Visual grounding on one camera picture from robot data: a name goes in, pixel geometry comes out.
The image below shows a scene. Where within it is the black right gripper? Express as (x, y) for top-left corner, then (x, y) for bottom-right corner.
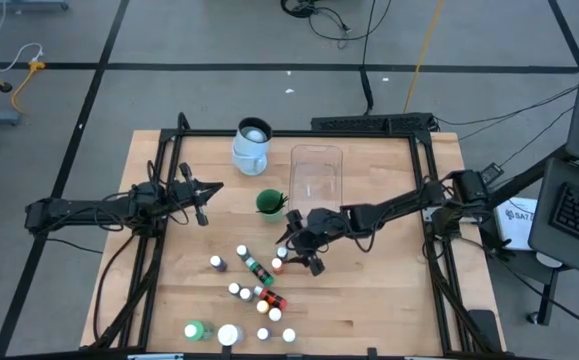
(275, 208), (350, 277)

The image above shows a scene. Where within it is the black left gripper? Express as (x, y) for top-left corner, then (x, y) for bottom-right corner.
(167, 162), (225, 227)

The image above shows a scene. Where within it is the thin paintbrush gold ferrule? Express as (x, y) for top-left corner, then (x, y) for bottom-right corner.
(267, 193), (290, 215)
(267, 191), (286, 214)

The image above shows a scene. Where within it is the red acrylic paint bottle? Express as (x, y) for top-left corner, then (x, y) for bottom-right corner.
(252, 284), (288, 311)

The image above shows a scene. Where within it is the clear plastic bin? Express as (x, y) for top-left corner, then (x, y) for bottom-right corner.
(287, 143), (345, 221)

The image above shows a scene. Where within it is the large green paint bottle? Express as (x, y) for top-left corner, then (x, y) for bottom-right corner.
(183, 320), (215, 344)

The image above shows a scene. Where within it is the green plastic cup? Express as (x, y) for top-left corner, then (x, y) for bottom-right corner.
(255, 188), (287, 224)

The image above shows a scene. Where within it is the black power strip box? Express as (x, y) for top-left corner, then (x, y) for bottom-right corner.
(310, 112), (436, 135)

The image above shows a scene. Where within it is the black flat device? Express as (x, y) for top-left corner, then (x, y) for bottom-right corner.
(467, 308), (501, 352)

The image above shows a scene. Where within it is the black power adapter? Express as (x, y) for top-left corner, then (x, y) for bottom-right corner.
(478, 161), (506, 189)

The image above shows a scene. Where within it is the white printed box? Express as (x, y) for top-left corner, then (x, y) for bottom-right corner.
(493, 197), (539, 252)

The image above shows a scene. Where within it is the white round object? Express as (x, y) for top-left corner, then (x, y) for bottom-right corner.
(535, 251), (564, 270)

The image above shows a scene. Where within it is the black desk leg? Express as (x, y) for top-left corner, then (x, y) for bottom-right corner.
(526, 269), (563, 327)

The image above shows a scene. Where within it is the black hanging cable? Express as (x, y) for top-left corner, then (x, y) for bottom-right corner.
(360, 0), (378, 116)

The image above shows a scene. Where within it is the black cable bundle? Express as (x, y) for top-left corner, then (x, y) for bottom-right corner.
(279, 0), (393, 50)

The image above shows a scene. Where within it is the yellow extension cable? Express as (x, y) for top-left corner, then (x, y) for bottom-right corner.
(0, 51), (48, 115)

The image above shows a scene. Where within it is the yellow hanging cable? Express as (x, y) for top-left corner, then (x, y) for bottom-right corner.
(402, 0), (445, 114)

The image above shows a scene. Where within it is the black floor cable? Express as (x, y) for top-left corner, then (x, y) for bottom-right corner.
(433, 83), (579, 127)

